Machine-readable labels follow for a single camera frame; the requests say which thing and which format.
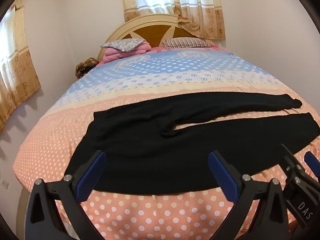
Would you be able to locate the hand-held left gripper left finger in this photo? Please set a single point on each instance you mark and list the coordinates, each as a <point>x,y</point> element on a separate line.
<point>91,177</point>

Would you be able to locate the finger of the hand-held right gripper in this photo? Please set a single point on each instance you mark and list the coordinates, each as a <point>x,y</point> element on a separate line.
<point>312,163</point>
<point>293,166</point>

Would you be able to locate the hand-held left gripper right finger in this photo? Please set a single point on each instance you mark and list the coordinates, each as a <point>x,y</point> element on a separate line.
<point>222,177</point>

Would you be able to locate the black pants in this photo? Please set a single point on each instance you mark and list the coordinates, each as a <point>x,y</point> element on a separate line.
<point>150,155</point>

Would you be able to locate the brown patterned bag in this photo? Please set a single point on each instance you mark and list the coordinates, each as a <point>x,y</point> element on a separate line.
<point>85,66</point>

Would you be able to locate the polka dot bedspread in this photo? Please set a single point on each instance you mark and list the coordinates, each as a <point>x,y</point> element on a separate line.
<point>150,80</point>

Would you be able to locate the beige floral window curtain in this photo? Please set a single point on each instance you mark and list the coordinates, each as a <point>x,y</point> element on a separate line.
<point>20,75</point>
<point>200,17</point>

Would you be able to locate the pink folded blanket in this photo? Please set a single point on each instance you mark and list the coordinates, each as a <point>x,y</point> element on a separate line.
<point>117,55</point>

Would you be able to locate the grey floral pillow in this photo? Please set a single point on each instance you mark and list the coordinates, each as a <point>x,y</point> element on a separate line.
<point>122,44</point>

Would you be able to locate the striped pillow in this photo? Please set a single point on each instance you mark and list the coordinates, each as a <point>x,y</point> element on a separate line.
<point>185,42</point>

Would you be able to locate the cream wooden headboard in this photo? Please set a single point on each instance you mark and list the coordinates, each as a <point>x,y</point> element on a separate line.
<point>152,31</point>

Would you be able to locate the white wall socket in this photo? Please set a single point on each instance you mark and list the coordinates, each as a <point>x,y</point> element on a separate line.
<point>5,184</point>

